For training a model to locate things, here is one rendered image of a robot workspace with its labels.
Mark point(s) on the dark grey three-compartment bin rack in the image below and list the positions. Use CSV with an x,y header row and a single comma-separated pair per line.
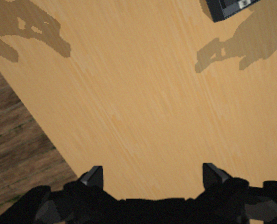
x,y
218,12

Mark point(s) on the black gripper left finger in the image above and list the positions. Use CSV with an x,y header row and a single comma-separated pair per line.
x,y
78,202

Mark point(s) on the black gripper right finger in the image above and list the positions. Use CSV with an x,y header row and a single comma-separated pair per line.
x,y
257,203

